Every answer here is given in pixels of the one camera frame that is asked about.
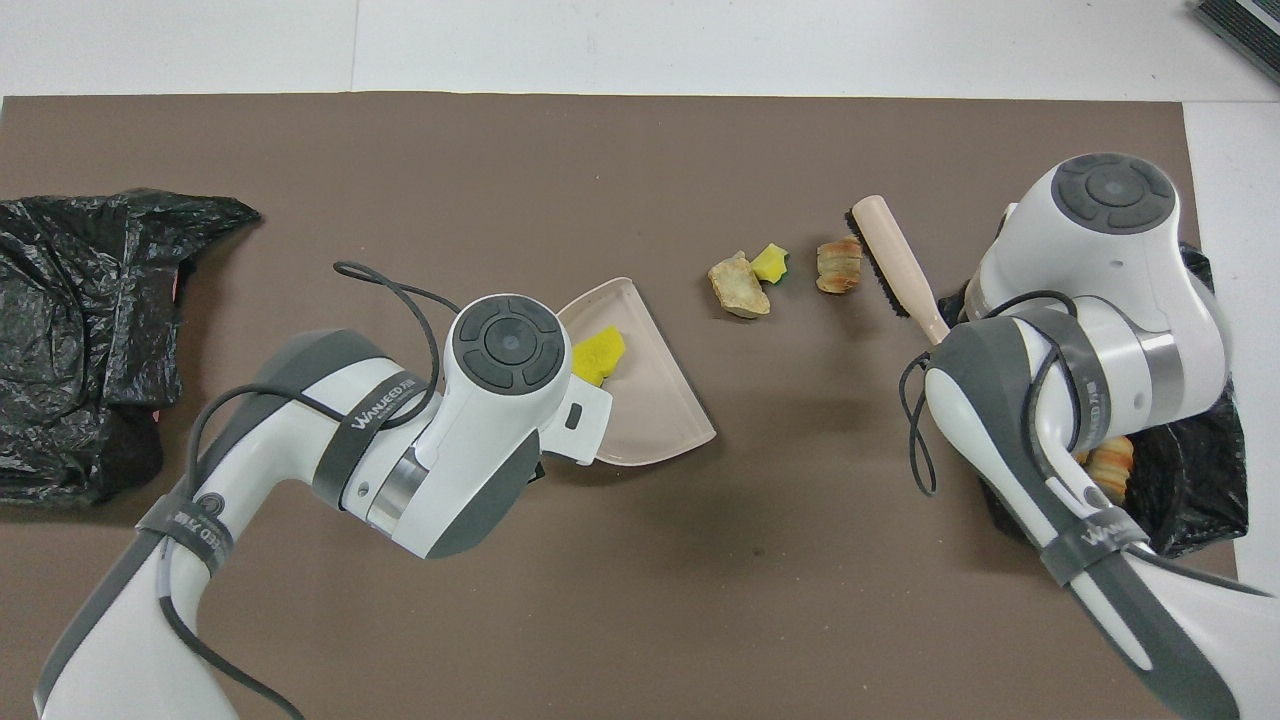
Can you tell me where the yellow green-backed sponge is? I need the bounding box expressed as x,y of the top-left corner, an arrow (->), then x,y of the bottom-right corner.
571,325 -> 628,389
750,243 -> 792,287

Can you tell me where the beige plastic dustpan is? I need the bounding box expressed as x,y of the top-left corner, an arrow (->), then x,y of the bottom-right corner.
555,277 -> 719,470

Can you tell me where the pale bread chunk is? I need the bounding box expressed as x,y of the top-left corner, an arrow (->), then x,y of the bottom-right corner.
708,250 -> 773,320

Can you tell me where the sliced bread loaf piece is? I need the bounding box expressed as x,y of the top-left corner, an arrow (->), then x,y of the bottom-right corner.
815,236 -> 864,296

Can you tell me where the beige hand brush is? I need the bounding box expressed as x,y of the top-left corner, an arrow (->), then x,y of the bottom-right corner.
845,195 -> 952,347

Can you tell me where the sliced croissant piece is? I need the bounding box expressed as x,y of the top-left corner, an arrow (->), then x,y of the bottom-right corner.
1085,435 -> 1137,507

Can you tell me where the black trash bag bin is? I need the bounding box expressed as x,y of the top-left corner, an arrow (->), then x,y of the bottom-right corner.
0,188 -> 263,507
963,244 -> 1251,560

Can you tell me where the brown table mat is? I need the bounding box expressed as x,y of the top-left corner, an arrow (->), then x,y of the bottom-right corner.
0,92 -> 1251,720

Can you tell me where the grey ribbed object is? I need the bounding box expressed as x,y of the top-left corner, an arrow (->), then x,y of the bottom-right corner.
1190,0 -> 1280,87

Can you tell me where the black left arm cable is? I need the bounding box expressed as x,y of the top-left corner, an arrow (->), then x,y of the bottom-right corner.
158,260 -> 463,720

